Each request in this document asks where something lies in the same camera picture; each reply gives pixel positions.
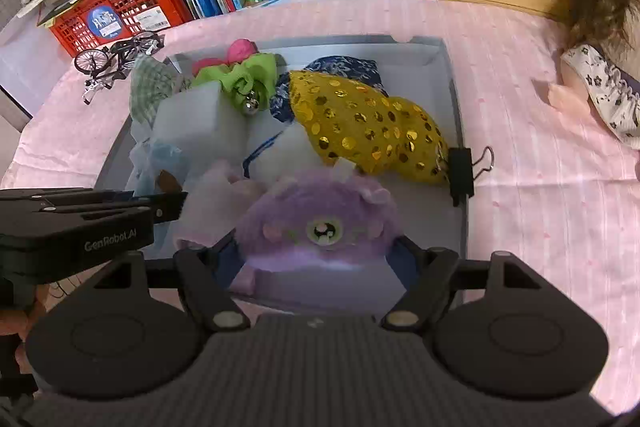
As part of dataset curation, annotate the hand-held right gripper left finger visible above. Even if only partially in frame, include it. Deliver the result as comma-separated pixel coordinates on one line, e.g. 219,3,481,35
64,232,252,333

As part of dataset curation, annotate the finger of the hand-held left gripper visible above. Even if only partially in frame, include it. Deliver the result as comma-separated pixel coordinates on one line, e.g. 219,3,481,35
42,191,189,225
0,188,135,208

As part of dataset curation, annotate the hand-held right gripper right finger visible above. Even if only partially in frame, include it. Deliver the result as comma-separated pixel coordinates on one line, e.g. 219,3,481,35
381,236,572,332

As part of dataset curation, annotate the grey cardboard box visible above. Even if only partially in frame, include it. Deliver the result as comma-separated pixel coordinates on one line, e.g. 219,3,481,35
95,34,470,313

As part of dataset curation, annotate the pale pink cloth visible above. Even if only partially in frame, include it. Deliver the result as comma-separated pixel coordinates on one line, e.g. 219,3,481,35
172,159,266,253

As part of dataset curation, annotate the purple plush toy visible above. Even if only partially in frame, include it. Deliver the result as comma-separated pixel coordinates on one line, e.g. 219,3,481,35
230,168,405,308

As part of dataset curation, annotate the green scrunchie with bell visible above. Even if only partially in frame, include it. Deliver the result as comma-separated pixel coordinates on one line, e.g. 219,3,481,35
192,53,279,116

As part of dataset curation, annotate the navy floral cloth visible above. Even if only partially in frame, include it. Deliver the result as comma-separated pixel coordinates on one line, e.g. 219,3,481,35
270,55,391,123

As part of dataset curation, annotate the person's left hand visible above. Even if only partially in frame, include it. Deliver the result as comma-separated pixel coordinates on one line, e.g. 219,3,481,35
0,285,52,371

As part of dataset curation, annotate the light blue cloth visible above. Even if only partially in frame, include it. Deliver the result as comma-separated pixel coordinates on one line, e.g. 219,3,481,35
129,139,194,198

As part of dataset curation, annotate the white foam block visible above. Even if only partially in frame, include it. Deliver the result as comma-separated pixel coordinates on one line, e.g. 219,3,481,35
150,82,251,168

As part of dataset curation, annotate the large black binder clip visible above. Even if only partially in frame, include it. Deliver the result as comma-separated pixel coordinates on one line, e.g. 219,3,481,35
446,146,495,208

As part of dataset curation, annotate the green checked cloth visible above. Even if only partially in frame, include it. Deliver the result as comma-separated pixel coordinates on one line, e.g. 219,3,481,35
130,54,194,128

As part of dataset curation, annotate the white board sheet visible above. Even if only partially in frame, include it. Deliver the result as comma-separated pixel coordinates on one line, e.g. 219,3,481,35
0,27,66,132

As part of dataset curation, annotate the miniature black bicycle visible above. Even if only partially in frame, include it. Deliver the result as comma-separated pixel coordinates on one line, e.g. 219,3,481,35
74,30,166,106

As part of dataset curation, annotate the yellow sequin heart cushion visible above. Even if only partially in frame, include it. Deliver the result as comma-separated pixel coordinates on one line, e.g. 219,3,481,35
287,69,451,186

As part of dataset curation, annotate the round blue label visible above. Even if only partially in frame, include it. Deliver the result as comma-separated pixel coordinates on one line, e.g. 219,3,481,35
86,6,124,40

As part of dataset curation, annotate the red plastic basket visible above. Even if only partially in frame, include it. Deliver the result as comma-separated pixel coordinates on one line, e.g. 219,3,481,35
48,0,196,59

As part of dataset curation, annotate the doll with brown hair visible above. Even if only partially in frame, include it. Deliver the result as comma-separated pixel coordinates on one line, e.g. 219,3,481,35
531,0,640,183

